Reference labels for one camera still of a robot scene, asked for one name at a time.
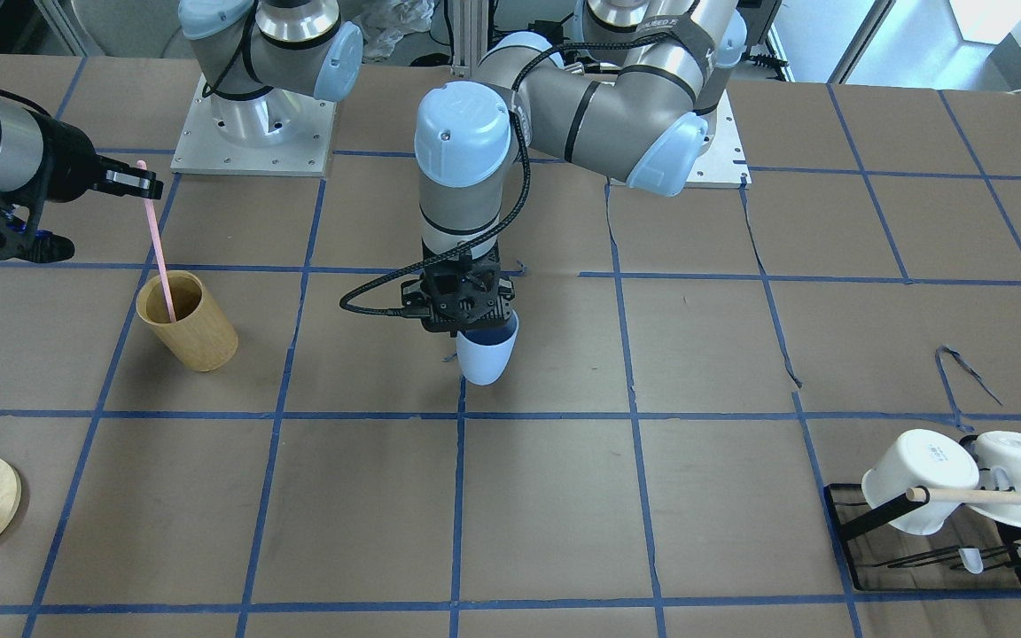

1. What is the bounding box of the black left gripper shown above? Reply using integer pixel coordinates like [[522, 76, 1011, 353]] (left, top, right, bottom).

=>
[[401, 252, 513, 334]]

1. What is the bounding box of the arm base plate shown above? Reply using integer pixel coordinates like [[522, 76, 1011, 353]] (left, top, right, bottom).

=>
[[171, 76, 338, 178], [607, 89, 751, 189]]

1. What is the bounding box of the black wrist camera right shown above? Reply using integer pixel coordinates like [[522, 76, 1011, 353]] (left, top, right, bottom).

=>
[[0, 193, 74, 265]]

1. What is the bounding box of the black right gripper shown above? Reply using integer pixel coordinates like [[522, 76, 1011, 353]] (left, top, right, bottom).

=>
[[76, 153, 165, 199]]

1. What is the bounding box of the pink chopstick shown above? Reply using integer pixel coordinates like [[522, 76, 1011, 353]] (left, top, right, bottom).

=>
[[142, 197, 178, 323]]

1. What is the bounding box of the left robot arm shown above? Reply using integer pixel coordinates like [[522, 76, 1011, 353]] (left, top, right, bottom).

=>
[[397, 1, 745, 332]]

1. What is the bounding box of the black mug rack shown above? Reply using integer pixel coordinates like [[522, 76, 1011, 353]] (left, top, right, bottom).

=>
[[823, 482, 1021, 593]]

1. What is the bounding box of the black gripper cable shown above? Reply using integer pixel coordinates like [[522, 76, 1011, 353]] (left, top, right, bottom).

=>
[[339, 62, 565, 318]]

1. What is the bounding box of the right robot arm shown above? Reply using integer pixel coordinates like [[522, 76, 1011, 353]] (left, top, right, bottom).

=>
[[0, 97, 163, 203]]

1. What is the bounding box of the light blue cup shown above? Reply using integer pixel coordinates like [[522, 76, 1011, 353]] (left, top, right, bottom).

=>
[[456, 310, 519, 386]]

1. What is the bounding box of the bamboo cylinder holder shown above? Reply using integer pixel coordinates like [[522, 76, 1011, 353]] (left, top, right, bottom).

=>
[[136, 269, 239, 372]]

